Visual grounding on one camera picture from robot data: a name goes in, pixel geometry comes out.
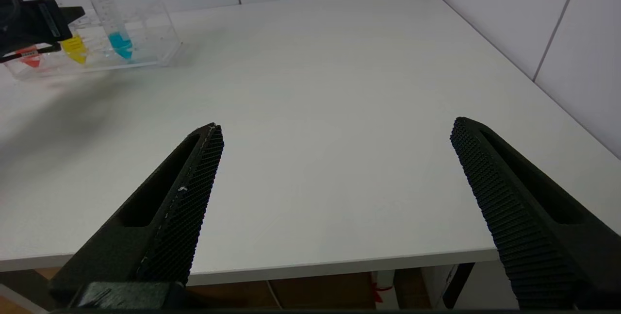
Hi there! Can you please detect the test tube with red pigment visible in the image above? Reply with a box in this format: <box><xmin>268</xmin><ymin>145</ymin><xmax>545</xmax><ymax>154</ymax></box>
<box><xmin>14</xmin><ymin>46</ymin><xmax>42</xmax><ymax>68</ymax></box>

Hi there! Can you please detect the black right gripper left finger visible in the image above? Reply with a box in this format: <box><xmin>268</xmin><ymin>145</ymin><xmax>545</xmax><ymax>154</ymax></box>
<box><xmin>49</xmin><ymin>123</ymin><xmax>225</xmax><ymax>308</ymax></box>

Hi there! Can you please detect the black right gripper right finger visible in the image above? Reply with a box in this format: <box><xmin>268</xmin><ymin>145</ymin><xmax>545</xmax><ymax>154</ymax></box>
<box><xmin>450</xmin><ymin>117</ymin><xmax>621</xmax><ymax>310</ymax></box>

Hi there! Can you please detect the test tube with yellow pigment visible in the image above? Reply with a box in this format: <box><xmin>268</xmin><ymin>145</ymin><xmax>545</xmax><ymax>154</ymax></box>
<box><xmin>30</xmin><ymin>0</ymin><xmax>89</xmax><ymax>65</ymax></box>

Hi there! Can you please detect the white table leg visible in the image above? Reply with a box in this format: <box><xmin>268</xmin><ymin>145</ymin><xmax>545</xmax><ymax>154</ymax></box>
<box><xmin>372</xmin><ymin>270</ymin><xmax>396</xmax><ymax>310</ymax></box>

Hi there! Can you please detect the clear plastic test tube rack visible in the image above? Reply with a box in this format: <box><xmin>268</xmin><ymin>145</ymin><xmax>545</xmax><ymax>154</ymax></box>
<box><xmin>0</xmin><ymin>0</ymin><xmax>183</xmax><ymax>82</ymax></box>

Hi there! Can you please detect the black slanted bar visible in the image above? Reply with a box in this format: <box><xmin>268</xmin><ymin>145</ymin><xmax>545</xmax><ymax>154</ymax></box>
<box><xmin>442</xmin><ymin>263</ymin><xmax>477</xmax><ymax>310</ymax></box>

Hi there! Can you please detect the test tube with blue pigment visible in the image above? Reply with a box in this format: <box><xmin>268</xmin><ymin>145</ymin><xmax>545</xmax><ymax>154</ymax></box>
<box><xmin>82</xmin><ymin>0</ymin><xmax>134</xmax><ymax>61</ymax></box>

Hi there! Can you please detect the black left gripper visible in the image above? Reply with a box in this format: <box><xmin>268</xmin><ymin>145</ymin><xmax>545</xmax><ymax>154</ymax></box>
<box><xmin>0</xmin><ymin>0</ymin><xmax>86</xmax><ymax>65</ymax></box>

